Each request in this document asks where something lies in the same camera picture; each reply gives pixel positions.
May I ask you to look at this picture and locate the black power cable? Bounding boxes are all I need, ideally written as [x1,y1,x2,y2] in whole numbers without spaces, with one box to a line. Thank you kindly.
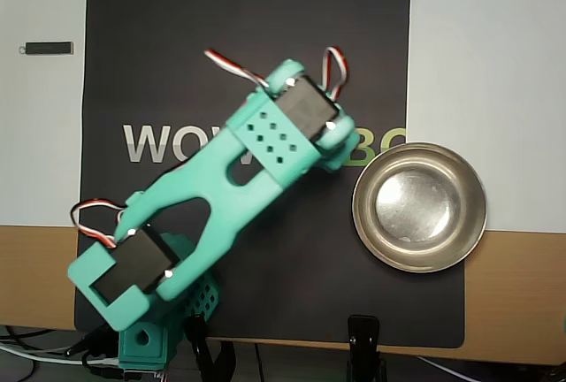
[0,323,57,344]

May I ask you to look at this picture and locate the white paper sheet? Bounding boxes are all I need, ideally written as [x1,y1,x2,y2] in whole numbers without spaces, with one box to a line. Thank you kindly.
[0,0,566,233]

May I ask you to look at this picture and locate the thin black hanging cable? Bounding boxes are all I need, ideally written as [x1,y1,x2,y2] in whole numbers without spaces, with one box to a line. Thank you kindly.
[253,342,268,382]

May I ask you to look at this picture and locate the black WOWROBO printed mat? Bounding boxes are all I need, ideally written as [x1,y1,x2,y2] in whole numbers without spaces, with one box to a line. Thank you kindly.
[73,0,466,350]

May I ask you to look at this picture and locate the metal bowl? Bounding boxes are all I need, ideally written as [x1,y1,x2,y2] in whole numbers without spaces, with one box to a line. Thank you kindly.
[351,141,488,274]

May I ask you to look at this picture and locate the black USB stick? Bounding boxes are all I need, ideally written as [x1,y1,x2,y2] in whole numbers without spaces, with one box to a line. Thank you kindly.
[18,40,75,57]

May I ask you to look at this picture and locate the red white servo wire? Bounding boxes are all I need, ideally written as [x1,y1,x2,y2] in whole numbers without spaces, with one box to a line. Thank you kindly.
[321,45,350,101]
[204,48,271,90]
[70,198,126,249]

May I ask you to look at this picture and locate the white USB cable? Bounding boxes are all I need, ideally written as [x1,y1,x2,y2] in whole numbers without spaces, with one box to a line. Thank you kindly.
[0,341,85,365]

